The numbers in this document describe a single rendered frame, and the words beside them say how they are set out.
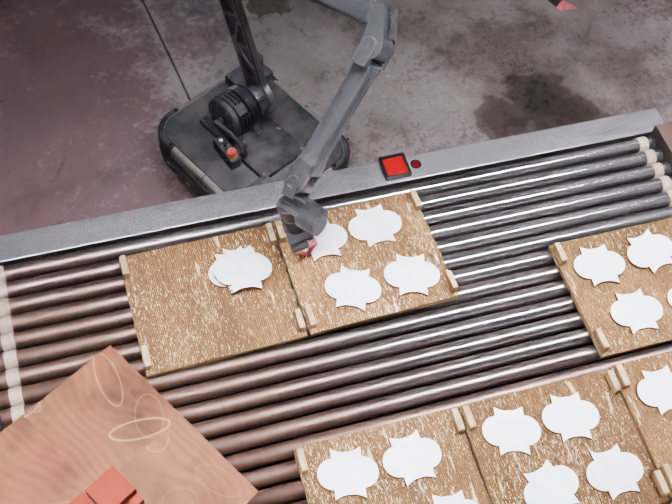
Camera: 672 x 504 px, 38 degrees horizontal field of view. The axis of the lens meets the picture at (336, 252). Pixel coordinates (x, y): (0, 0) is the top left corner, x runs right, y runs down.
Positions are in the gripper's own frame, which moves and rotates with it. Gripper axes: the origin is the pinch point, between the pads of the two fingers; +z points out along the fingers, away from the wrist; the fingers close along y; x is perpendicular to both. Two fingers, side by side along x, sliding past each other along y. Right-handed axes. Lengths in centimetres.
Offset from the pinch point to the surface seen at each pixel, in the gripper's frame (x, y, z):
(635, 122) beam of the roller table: -106, 16, 31
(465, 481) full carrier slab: -16, -73, 7
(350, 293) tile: -6.7, -18.1, 2.7
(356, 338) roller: -4.0, -29.5, 5.2
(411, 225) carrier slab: -29.0, -2.0, 9.1
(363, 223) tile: -16.9, 1.6, 4.9
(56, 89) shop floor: 75, 157, 75
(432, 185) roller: -39.6, 10.2, 13.4
